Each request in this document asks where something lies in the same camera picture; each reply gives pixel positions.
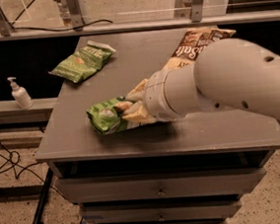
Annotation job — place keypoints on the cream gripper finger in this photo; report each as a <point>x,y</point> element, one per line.
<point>139,114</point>
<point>137,93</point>

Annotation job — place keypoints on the green dang rice chip bag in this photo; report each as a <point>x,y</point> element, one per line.
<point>106,117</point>

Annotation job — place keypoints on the brown sea salt chip bag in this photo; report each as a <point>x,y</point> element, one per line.
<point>192,44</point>

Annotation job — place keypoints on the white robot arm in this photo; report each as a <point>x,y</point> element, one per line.
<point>229,73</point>

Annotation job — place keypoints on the green kettle chip bag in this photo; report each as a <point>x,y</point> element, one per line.
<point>84,62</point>

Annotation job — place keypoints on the top grey drawer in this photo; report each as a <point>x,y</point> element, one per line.
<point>146,186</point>

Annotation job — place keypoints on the grey drawer cabinet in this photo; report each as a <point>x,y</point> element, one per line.
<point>198,143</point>

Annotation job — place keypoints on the middle grey drawer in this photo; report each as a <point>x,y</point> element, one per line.
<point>161,212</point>

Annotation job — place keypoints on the white pump dispenser bottle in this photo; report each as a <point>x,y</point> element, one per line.
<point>20,94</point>

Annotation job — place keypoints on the black metal stand leg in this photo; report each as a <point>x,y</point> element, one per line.
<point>43,198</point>

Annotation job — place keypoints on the middle metal window bracket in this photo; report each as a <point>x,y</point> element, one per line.
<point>75,14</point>

